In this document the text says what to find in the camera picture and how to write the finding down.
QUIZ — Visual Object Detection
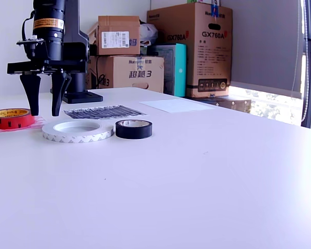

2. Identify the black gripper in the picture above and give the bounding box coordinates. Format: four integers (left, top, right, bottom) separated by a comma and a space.
7, 60, 86, 117

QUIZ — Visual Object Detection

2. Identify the red tape roll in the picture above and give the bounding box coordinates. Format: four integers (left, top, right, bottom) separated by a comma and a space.
0, 108, 36, 130

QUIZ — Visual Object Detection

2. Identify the white tape roll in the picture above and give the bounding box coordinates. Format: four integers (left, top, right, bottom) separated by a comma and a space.
41, 119, 114, 144

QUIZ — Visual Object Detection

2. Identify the black tape roll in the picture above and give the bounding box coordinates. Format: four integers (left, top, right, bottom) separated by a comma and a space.
115, 119, 153, 140

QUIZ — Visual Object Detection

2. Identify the red scribbled paper sheet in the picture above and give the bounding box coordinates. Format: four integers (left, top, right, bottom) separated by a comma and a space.
0, 116, 46, 135

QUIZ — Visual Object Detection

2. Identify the black scribbled paper sheet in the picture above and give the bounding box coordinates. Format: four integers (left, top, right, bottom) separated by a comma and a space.
62, 104, 148, 121

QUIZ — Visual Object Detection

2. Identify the cardboard box with blue print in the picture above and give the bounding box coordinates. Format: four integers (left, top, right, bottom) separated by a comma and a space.
86, 55, 165, 93

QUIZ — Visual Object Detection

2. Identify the cardboard box with shipping label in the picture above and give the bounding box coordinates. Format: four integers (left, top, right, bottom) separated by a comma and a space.
88, 16, 141, 56

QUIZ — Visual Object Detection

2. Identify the green white package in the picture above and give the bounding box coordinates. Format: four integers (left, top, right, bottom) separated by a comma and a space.
139, 41, 153, 56

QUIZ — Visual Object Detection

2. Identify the white plastic bag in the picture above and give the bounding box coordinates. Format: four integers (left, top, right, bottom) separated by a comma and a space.
139, 22, 159, 45

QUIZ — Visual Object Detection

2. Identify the blank white paper sheet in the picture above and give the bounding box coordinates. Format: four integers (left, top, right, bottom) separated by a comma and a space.
139, 98, 216, 114

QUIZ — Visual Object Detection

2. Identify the teal and white box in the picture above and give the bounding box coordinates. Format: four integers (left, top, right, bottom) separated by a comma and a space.
151, 43, 187, 98

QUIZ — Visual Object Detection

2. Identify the tall GX760A cardboard box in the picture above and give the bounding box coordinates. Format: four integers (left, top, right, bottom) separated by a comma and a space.
146, 2, 233, 99

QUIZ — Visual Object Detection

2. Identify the grey window shade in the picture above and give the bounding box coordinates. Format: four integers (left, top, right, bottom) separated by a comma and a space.
221, 0, 305, 100

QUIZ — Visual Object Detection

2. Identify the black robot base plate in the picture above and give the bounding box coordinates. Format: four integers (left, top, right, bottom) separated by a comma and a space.
50, 88, 104, 105

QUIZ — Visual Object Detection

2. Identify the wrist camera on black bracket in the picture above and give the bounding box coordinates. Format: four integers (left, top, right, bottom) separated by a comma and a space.
16, 35, 48, 65

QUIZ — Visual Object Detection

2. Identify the black power cable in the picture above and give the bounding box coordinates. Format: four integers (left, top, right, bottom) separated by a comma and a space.
93, 56, 107, 89

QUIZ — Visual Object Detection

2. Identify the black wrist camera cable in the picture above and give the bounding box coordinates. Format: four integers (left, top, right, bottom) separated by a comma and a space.
22, 10, 36, 62

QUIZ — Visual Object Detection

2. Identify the white bead chain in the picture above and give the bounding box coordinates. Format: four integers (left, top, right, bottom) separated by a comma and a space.
301, 0, 309, 122

